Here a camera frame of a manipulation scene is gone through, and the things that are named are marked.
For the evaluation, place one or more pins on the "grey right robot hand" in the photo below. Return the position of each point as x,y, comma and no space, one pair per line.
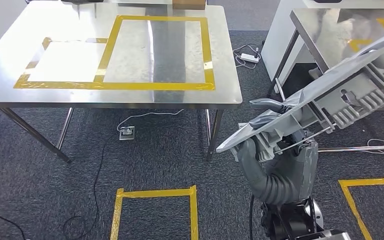
301,172

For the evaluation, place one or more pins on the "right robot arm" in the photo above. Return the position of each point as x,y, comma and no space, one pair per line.
284,222

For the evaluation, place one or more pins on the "yellow floor tape marking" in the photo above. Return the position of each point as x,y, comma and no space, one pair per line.
155,192
371,182

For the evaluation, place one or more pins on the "white power strip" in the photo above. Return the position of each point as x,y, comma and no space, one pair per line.
249,58

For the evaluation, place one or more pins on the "white cabinet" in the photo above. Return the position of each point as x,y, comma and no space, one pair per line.
278,39

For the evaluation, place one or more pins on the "stainless steel work table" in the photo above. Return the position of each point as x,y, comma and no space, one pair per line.
129,49
331,33

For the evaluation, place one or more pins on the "metal floor socket box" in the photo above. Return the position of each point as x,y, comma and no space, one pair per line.
126,133

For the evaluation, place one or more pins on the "brown cardboard box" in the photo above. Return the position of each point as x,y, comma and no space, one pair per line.
188,4

